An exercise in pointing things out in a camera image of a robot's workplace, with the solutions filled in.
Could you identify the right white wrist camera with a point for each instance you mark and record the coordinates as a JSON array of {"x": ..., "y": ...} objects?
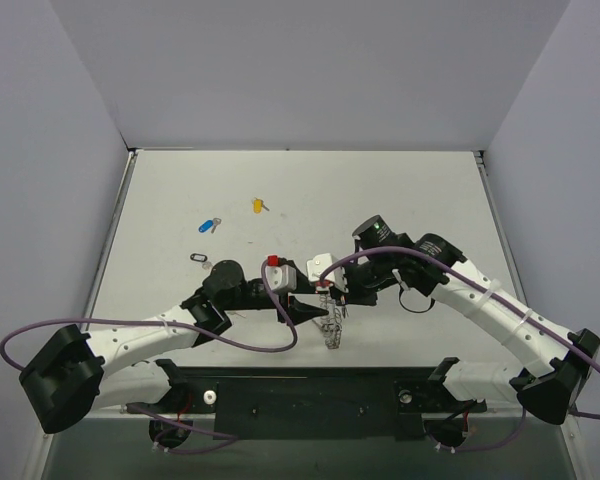
[{"x": 326, "y": 274}]

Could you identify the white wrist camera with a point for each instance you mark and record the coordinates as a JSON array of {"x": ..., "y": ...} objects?
[
  {"x": 326, "y": 274},
  {"x": 280, "y": 275}
]

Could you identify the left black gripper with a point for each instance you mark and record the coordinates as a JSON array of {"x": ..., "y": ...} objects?
[{"x": 284, "y": 305}]

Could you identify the yellow tag key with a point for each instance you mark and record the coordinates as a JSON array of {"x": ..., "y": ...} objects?
[{"x": 259, "y": 206}]

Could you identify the blue tag key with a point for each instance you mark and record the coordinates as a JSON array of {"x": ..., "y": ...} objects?
[{"x": 210, "y": 225}]

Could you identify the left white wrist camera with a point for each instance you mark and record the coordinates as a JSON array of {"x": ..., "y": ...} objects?
[{"x": 280, "y": 275}]

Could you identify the metal key organizer disc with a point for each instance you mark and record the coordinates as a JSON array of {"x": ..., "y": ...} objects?
[{"x": 331, "y": 326}]

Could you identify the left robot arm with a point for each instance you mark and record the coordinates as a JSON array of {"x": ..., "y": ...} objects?
[{"x": 76, "y": 372}]

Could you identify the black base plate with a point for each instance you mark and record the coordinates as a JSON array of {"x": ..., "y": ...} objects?
[{"x": 313, "y": 403}]

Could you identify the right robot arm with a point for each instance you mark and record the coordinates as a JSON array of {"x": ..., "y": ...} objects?
[{"x": 551, "y": 365}]

